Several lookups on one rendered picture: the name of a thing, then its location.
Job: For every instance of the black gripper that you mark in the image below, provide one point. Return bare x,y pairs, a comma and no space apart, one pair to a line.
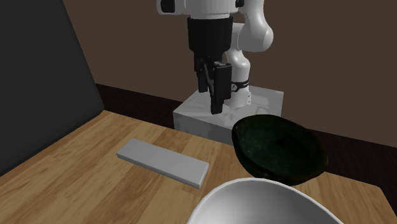
210,35

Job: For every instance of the grey robot stand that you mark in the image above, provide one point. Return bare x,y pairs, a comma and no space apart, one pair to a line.
263,104

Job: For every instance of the grey flat rectangular block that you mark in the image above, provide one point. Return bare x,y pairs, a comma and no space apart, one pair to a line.
162,161

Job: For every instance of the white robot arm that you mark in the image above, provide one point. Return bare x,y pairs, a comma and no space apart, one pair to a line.
252,34

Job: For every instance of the white bowl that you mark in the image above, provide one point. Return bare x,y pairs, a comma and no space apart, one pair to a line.
263,204

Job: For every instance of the dark green bowl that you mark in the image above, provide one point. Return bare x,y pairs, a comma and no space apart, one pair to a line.
279,149

